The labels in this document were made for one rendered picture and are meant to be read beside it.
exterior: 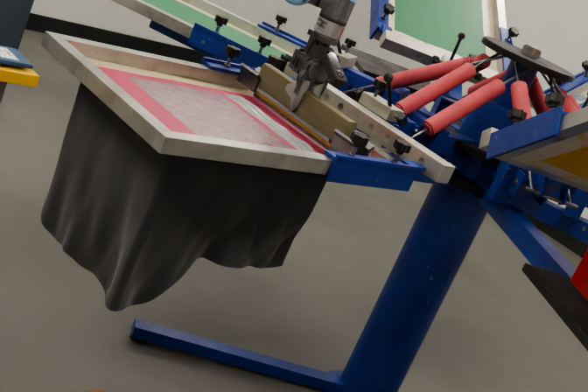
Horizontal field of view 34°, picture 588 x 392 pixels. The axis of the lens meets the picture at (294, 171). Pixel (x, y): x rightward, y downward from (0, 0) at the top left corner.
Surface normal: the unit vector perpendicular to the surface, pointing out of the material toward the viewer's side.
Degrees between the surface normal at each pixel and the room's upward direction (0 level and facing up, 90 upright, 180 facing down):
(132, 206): 95
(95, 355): 0
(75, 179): 94
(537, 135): 90
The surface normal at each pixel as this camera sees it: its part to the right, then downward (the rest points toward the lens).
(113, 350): 0.38, -0.88
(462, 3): 0.40, -0.56
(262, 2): 0.58, 0.46
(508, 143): -0.91, -0.31
